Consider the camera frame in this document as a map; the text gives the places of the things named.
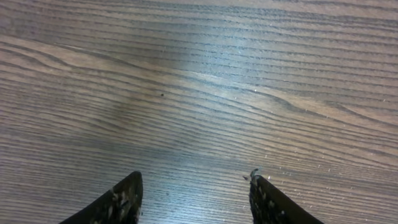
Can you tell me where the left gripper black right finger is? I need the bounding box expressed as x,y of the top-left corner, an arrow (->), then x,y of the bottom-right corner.
244,169 -> 323,224

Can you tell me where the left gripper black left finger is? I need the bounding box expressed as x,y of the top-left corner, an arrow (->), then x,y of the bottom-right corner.
60,171 -> 143,224

